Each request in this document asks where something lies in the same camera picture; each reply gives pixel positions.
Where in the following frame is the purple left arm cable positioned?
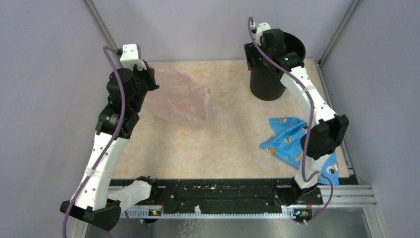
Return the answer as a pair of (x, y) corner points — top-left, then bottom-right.
(61, 45), (127, 238)

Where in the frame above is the white slotted cable duct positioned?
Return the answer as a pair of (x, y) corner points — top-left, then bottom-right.
(127, 205), (296, 220)

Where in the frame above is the black plastic trash bin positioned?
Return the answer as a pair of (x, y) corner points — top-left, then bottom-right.
(250, 28), (306, 101)

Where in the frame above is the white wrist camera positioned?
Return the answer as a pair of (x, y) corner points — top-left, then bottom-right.
(119, 44), (147, 70)
(254, 22), (271, 46)

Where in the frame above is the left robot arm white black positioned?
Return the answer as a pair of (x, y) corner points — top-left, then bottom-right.
(60, 63), (159, 232)

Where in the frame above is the blue cartoon printed bag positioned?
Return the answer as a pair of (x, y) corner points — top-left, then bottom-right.
(260, 117), (339, 186)

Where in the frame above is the translucent pink trash bag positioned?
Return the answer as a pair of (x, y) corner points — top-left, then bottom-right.
(143, 68), (217, 127)

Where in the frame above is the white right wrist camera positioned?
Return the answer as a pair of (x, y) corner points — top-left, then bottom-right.
(254, 22), (271, 46)

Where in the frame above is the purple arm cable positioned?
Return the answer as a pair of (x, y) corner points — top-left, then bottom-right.
(61, 45), (127, 238)
(247, 16), (334, 224)

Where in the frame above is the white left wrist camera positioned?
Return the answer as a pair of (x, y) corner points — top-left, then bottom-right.
(119, 44), (147, 70)

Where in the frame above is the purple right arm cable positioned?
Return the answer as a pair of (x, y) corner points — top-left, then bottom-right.
(247, 16), (334, 224)

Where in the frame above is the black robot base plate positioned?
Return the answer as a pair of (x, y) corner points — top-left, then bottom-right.
(131, 177), (324, 215)

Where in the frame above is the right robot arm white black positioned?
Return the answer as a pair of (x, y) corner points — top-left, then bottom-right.
(244, 23), (349, 204)

